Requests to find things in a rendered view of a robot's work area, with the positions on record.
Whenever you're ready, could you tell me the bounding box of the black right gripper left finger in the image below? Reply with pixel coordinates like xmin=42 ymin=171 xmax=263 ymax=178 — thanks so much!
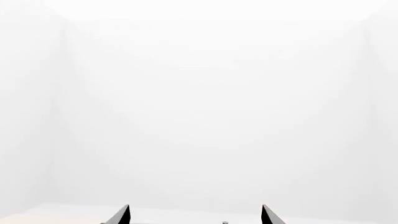
xmin=101 ymin=203 xmax=131 ymax=224

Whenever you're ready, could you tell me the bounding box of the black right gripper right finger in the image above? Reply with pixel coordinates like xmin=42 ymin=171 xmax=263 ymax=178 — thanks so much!
xmin=261 ymin=203 xmax=287 ymax=224

